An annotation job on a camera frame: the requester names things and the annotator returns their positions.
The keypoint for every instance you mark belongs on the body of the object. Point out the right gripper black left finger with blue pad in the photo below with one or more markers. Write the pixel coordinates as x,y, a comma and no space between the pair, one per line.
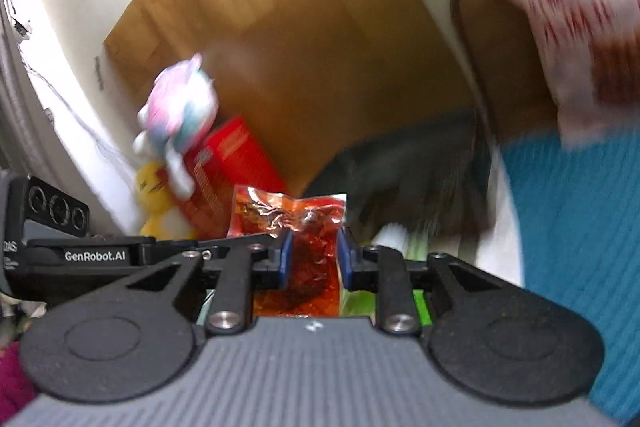
232,269

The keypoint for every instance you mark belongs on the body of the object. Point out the pink blue plush toy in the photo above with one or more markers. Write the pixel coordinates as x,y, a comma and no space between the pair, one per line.
180,111

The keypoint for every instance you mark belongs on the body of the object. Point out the yellow duck plush toy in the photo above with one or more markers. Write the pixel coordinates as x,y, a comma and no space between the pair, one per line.
163,217

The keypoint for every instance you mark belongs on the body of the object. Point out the orange-red snack packet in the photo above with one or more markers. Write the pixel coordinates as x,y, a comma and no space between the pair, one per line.
313,288

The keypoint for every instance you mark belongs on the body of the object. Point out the brown woven chair back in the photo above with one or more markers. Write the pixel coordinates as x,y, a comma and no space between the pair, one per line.
506,71

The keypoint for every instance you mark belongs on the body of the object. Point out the wooden headboard panel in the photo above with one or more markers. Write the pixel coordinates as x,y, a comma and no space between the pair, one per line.
310,77

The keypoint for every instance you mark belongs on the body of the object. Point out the red gift bag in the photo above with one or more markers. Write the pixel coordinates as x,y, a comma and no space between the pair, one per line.
228,157

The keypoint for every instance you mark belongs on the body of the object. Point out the black cardboard snack box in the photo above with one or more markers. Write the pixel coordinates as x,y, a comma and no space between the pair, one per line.
431,177

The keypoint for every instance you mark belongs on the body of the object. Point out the pink fried-twist snack bag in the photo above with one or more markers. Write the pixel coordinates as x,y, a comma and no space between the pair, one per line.
589,52

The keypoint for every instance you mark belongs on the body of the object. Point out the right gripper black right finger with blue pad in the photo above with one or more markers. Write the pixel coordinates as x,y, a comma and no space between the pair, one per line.
443,281

